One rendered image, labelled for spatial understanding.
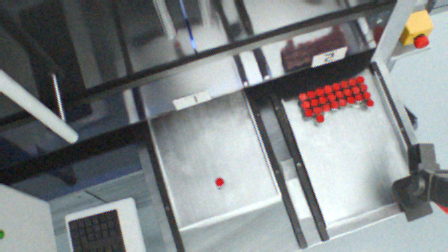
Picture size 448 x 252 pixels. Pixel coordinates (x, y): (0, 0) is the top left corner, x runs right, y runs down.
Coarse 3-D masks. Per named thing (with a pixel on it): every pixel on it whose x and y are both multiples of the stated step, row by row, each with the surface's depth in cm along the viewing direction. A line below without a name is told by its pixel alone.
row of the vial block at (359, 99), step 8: (360, 96) 129; (368, 96) 129; (336, 104) 129; (344, 104) 129; (352, 104) 130; (312, 112) 128; (320, 112) 128; (328, 112) 130; (336, 112) 132; (304, 120) 131
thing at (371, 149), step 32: (384, 96) 131; (320, 128) 131; (352, 128) 132; (384, 128) 132; (320, 160) 129; (352, 160) 129; (384, 160) 130; (320, 192) 127; (352, 192) 127; (384, 192) 127
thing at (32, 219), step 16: (0, 192) 104; (16, 192) 112; (0, 208) 102; (16, 208) 110; (32, 208) 119; (48, 208) 129; (0, 224) 100; (16, 224) 108; (32, 224) 116; (48, 224) 126; (0, 240) 98; (16, 240) 105; (32, 240) 114; (48, 240) 123
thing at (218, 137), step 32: (224, 96) 133; (160, 128) 130; (192, 128) 130; (224, 128) 131; (256, 128) 127; (160, 160) 126; (192, 160) 128; (224, 160) 128; (256, 160) 129; (192, 192) 126; (224, 192) 126; (256, 192) 126; (192, 224) 121
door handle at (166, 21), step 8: (152, 0) 66; (160, 0) 66; (160, 8) 68; (168, 8) 70; (160, 16) 70; (168, 16) 71; (160, 24) 73; (168, 24) 73; (168, 32) 75; (176, 32) 76
